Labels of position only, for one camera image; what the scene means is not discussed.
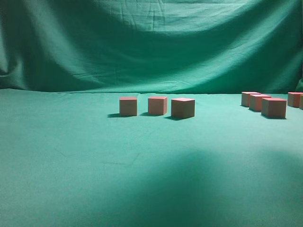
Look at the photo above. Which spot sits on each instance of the pink cube column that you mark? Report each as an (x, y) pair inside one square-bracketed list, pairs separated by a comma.
[(293, 99), (256, 101), (128, 106), (245, 98), (274, 108), (301, 102), (183, 107)]

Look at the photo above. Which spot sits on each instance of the green cloth backdrop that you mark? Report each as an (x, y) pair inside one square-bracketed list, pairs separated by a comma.
[(69, 159)]

